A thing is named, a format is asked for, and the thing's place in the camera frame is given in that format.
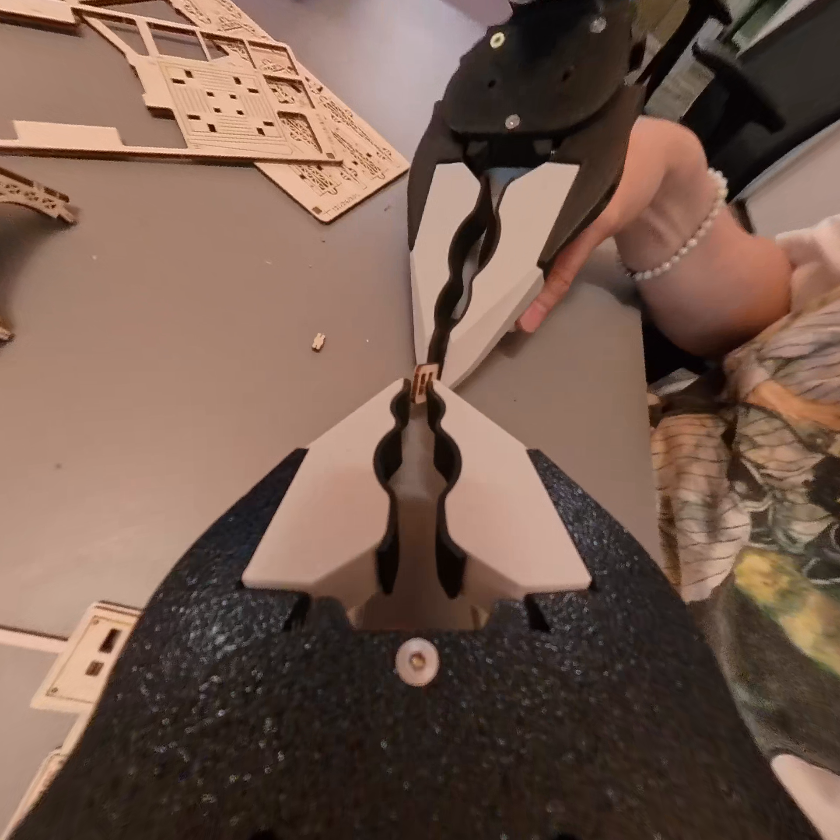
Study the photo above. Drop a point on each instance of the wooden lattice puzzle sheet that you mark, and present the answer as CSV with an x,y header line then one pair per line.
x,y
354,170

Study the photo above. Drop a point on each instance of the person's right hand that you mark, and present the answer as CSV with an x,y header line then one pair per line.
x,y
656,184

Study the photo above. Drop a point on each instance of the small slotted wooden piece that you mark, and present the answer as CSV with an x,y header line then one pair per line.
x,y
423,384

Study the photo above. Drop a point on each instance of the person's right forearm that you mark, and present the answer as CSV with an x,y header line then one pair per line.
x,y
722,289

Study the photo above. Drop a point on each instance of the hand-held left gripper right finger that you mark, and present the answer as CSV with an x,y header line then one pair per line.
x,y
518,525

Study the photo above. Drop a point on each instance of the black office chair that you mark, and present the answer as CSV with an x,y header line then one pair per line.
x,y
741,85

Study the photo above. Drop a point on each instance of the empty wooden frame sheet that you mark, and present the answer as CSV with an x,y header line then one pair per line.
x,y
33,10

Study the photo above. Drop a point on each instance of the grey desk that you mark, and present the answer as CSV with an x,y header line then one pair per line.
x,y
197,394

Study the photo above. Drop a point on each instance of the wooden sheet at lower left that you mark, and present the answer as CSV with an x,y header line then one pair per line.
x,y
85,656

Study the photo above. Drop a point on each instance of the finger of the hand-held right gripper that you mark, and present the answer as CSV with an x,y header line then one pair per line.
x,y
436,223
518,249

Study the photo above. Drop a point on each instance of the wooden puzzle frame sheet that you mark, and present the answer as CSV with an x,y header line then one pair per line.
x,y
216,98

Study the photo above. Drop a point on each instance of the wooden tower arch piece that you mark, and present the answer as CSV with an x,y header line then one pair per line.
x,y
33,193

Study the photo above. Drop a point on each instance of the white printed shirt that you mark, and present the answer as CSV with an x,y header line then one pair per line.
x,y
754,492

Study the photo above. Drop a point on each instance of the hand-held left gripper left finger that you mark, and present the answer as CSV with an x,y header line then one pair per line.
x,y
315,525

